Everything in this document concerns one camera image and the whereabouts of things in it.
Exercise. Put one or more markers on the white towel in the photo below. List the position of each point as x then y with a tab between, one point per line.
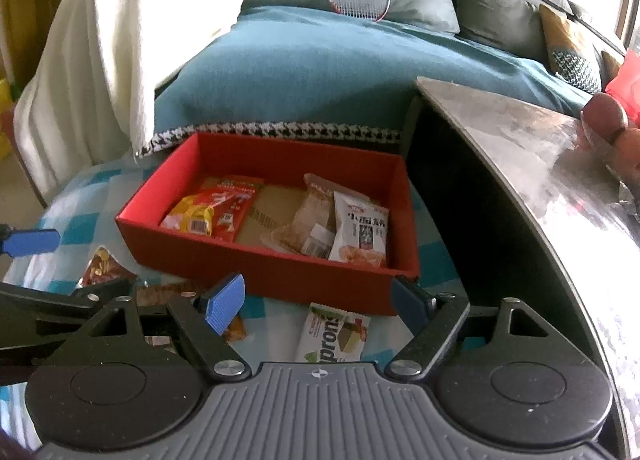
92	97

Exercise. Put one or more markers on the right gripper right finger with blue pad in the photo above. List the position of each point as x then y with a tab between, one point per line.
433	320

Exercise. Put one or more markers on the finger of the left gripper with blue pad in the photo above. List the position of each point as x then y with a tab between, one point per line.
17	243

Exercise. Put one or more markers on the white spicy strip packet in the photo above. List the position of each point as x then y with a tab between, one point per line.
361	230

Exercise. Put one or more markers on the teal sofa blanket houndstooth trim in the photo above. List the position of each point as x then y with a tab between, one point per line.
299	73

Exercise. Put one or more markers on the orange patterned cushion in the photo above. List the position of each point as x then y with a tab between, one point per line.
570	54

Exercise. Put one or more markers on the yellow container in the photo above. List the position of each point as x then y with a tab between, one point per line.
6	112

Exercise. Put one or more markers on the red yellow Trolli candy packet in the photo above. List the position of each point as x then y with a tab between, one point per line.
195	214

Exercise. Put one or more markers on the red cardboard box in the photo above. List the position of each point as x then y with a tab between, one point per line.
271	268

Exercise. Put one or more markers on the brown tofu snack packet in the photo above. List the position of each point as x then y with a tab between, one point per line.
305	222

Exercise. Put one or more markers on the green white wafer packet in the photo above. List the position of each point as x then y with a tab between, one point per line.
332	335

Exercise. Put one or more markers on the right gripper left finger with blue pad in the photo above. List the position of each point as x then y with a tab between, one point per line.
198	338

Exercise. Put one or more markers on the brown flat snack packet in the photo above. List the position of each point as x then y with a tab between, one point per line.
174	298

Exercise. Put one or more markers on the red fruit bag on table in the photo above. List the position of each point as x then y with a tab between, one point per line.
610	122

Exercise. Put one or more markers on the dark red nut packet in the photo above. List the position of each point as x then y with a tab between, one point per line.
103	268

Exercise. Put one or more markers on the red snack packet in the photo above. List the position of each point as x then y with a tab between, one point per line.
230	217

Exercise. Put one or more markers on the dark coffee table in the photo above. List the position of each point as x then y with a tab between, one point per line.
535	228

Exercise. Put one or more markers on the blue white checkered cloth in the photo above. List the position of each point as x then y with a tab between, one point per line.
84	216

